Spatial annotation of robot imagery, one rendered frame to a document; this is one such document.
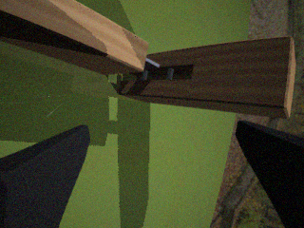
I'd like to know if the dark brown wooden post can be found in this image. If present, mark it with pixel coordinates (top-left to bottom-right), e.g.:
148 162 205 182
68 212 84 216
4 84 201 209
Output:
118 35 296 119

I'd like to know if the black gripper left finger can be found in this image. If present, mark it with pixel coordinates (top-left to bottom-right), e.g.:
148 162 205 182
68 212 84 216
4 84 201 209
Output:
0 125 90 228

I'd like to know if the light brown wooden board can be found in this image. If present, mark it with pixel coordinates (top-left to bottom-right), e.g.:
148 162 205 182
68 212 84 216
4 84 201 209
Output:
0 0 160 75

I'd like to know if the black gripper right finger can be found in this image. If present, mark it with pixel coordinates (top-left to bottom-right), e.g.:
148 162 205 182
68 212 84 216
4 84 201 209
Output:
236 121 304 228

